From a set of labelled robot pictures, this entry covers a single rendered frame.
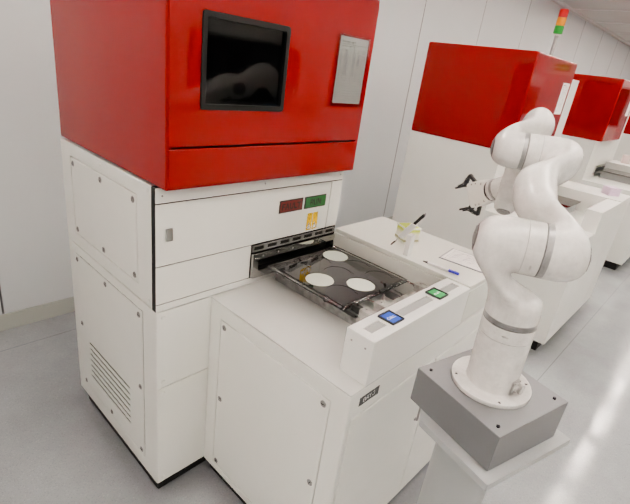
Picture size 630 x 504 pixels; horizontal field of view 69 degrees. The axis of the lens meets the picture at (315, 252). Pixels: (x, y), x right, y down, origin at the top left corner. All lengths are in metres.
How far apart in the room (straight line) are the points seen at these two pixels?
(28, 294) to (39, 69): 1.21
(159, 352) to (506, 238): 1.10
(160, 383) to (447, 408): 0.95
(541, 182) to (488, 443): 0.61
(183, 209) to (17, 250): 1.64
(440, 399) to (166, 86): 1.02
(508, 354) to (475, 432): 0.19
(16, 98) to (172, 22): 1.59
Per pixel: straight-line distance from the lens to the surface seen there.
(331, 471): 1.43
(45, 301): 3.10
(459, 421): 1.18
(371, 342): 1.20
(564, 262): 1.05
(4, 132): 2.74
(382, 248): 1.79
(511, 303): 1.08
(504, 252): 1.03
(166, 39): 1.25
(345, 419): 1.29
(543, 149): 1.36
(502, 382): 1.18
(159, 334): 1.55
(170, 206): 1.38
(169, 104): 1.26
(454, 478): 1.36
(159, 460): 1.91
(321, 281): 1.58
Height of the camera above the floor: 1.60
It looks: 23 degrees down
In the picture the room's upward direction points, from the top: 8 degrees clockwise
